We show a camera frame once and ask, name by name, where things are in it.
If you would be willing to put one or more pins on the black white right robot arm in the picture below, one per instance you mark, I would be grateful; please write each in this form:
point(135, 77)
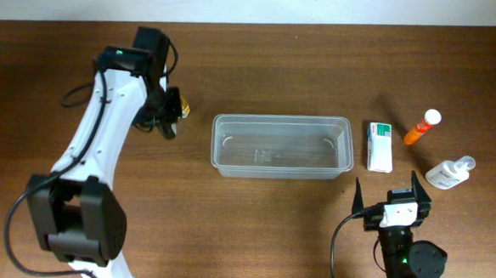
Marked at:
point(403, 256)

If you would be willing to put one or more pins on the orange tube white cap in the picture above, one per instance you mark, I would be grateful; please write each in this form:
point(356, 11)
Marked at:
point(431, 118)

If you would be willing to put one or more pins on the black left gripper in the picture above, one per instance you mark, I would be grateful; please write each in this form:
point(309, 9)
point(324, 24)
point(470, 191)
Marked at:
point(171, 110)

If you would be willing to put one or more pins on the clear plastic container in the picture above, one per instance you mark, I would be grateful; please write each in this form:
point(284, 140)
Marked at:
point(281, 147)

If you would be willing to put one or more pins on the white green medicine box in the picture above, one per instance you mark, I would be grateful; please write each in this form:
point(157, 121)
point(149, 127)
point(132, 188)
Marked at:
point(379, 152)

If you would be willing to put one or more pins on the small jar gold lid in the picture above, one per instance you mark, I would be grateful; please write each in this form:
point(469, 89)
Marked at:
point(185, 108)

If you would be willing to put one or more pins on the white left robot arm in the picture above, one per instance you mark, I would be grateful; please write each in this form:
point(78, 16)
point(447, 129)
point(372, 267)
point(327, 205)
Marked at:
point(75, 213)

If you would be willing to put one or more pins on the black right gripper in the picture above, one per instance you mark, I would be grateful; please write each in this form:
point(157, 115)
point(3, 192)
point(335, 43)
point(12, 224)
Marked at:
point(371, 222)

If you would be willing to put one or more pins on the white squeeze bottle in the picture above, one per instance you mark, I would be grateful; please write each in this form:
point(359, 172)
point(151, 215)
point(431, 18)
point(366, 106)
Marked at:
point(448, 174)

